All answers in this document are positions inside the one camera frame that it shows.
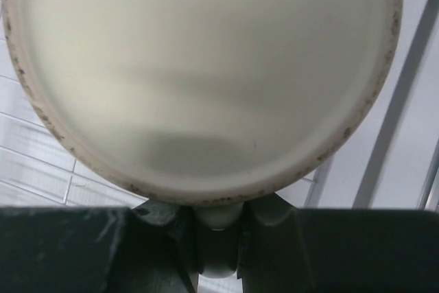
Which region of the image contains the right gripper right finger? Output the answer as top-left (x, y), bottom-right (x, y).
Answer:
top-left (237, 194), bottom-right (438, 292)

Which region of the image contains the beige mug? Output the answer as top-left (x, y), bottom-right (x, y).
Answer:
top-left (2, 0), bottom-right (403, 281)

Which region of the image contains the clear dish rack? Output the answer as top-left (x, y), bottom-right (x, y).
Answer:
top-left (0, 0), bottom-right (335, 208)

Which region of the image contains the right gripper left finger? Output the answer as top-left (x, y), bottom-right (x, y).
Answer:
top-left (1, 201), bottom-right (198, 292)

